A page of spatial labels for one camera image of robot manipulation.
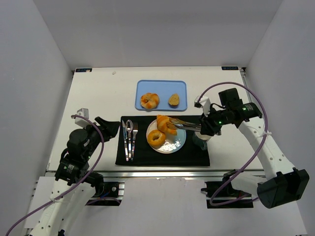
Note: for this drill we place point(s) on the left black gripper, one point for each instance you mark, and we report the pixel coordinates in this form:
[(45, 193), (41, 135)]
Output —
[(103, 129)]

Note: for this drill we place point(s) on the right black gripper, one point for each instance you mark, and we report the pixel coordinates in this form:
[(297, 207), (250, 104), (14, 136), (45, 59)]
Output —
[(206, 125)]

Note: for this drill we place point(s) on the metal tongs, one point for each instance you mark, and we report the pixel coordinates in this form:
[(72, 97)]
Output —
[(175, 123)]

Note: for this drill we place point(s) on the croissant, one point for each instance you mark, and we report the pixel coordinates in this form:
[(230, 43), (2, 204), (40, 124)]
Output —
[(162, 122), (149, 100)]

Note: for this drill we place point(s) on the bagel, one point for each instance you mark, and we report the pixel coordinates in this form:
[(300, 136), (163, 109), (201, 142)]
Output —
[(156, 138)]

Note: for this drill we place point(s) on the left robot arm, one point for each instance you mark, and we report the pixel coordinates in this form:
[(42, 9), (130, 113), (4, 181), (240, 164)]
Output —
[(75, 182)]

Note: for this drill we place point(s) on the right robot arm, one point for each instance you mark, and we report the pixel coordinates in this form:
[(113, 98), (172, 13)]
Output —
[(268, 174)]

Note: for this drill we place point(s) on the bread slice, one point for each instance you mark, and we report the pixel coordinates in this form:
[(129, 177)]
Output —
[(174, 100)]

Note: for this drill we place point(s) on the table knife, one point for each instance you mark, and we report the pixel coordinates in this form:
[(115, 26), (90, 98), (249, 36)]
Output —
[(125, 140)]

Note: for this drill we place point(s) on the teal mug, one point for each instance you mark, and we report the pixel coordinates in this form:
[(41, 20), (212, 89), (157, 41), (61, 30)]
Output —
[(200, 140)]

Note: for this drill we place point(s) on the spoon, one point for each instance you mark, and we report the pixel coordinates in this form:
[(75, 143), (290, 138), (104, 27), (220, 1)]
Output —
[(129, 128)]

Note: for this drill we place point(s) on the fork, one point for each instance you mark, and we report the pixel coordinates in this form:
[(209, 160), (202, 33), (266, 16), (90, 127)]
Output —
[(134, 133)]

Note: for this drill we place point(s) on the two-tone round plate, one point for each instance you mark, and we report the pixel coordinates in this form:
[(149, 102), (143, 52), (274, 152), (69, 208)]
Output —
[(172, 143)]

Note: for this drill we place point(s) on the black placemat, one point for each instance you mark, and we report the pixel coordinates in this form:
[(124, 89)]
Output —
[(144, 155)]

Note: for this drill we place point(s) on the blue tray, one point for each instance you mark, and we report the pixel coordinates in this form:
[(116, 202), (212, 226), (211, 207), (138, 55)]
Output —
[(164, 89)]

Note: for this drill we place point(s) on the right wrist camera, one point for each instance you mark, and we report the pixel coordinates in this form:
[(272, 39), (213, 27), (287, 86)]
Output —
[(204, 103)]

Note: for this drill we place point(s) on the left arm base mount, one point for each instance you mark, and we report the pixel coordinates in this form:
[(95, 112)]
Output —
[(110, 193)]

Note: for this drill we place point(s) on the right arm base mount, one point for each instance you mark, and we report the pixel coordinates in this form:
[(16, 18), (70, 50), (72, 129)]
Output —
[(227, 194)]

